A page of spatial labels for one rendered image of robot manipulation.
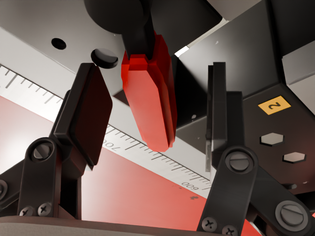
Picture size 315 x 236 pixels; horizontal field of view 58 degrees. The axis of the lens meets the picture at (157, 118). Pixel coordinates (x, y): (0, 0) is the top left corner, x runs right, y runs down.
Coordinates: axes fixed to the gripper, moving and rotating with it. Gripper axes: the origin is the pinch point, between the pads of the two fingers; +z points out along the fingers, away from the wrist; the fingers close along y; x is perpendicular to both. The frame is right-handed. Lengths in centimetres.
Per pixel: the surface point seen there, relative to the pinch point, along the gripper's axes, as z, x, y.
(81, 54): 3.6, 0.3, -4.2
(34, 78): 3.8, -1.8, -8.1
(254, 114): 3.6, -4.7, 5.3
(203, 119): 3.6, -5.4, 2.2
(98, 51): 3.9, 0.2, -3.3
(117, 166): 3.8, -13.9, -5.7
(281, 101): 3.6, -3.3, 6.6
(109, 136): 3.8, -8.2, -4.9
